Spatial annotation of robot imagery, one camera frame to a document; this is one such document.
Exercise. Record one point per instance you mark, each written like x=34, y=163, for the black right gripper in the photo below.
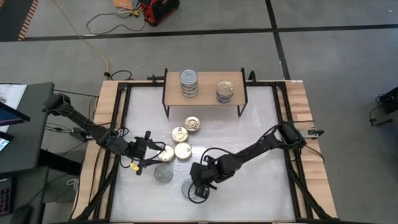
x=205, y=174

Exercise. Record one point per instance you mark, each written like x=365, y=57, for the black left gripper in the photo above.
x=138, y=149

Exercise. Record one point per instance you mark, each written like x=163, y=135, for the gold-lid blue salmon can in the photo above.
x=224, y=87
x=168, y=153
x=225, y=100
x=179, y=134
x=183, y=151
x=192, y=124

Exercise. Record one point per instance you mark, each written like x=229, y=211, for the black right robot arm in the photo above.
x=258, y=146

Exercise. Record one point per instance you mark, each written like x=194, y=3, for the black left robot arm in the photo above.
x=90, y=127

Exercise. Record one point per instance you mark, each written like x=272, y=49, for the wooden shelf black metal legs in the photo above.
x=206, y=93

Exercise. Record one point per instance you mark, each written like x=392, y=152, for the grey desk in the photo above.
x=31, y=130

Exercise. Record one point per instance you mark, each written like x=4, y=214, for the red black tool case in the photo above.
x=158, y=11

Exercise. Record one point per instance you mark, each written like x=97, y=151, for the black computer mouse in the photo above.
x=21, y=214

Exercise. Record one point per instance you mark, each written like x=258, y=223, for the large tablet blue screen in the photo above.
x=9, y=115

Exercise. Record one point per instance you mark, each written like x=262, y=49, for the small tablet lit screen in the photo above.
x=4, y=141

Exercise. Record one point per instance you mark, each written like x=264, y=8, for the white paper sheet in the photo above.
x=14, y=93

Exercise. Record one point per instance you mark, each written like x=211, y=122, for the orange box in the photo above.
x=122, y=3

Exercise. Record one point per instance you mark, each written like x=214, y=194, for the black keyboard lit keys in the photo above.
x=5, y=196

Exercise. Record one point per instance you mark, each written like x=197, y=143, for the dark mat orange striped edge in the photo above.
x=12, y=18

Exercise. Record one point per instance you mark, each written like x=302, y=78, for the black equipment stand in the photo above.
x=388, y=102

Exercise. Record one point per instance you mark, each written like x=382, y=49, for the black clamp bracket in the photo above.
x=252, y=76
x=155, y=77

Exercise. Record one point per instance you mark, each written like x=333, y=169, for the black metal table frame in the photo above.
x=264, y=83

